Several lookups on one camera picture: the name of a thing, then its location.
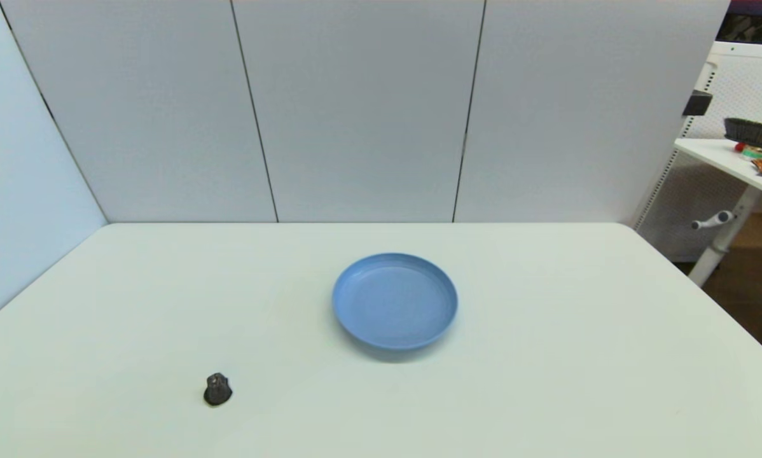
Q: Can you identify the dark coffee capsule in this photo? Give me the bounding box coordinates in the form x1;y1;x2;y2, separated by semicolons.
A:
204;373;233;406

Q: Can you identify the blue round plate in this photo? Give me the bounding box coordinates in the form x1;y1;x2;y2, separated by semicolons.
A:
331;253;459;351

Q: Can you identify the black box on pegboard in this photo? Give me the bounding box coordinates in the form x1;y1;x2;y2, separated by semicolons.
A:
682;90;714;117

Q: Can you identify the white side table leg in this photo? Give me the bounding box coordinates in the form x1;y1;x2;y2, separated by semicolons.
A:
688;186;762;288

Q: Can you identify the white side table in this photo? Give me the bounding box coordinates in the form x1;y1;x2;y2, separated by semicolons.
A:
674;138;762;204

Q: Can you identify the black basket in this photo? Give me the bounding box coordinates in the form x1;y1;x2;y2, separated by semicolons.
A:
723;118;762;148

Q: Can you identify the white pegboard panel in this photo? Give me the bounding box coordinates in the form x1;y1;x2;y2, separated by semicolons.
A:
633;41;762;263

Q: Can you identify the white crank handle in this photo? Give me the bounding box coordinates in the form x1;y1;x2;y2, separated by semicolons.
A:
691;211;735;231

